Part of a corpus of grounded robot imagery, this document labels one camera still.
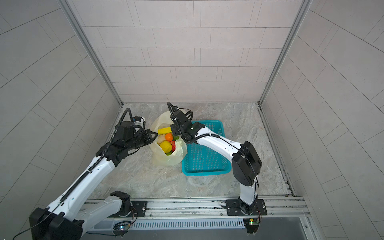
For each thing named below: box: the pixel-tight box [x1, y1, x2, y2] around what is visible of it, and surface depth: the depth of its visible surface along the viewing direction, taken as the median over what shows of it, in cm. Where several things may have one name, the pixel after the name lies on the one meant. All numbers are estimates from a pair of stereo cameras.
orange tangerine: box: [164, 132, 174, 142], surface depth 91 cm
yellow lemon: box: [159, 140, 173, 153], surface depth 84 cm
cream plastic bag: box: [149, 111, 188, 166], surface depth 76 cm
